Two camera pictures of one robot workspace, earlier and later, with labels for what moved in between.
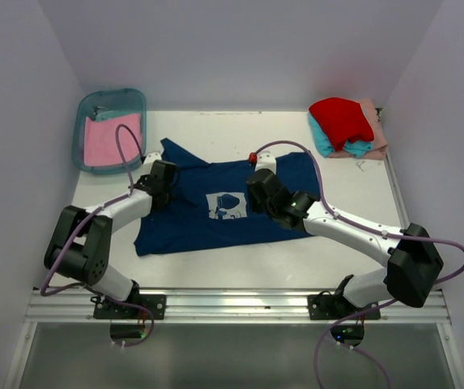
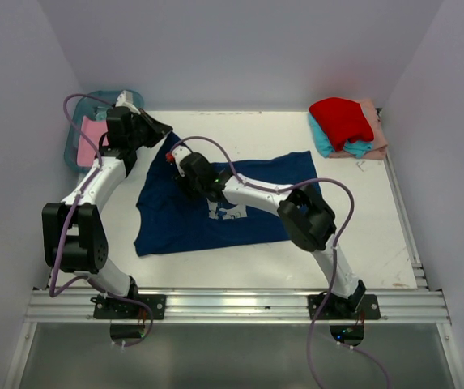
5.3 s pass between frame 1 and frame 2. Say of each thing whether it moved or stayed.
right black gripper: moved
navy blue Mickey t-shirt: stayed
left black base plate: stayed
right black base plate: stayed
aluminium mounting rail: stayed
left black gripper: moved
